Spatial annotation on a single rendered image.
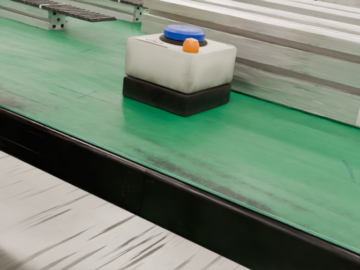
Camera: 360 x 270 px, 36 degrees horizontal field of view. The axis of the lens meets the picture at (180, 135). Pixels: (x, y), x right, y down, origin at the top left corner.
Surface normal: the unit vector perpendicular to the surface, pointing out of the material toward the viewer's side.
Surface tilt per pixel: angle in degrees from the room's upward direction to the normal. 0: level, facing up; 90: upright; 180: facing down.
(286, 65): 90
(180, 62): 90
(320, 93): 90
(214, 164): 0
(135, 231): 0
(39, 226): 0
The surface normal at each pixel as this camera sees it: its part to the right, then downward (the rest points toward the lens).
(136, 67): -0.59, 0.22
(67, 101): 0.11, -0.93
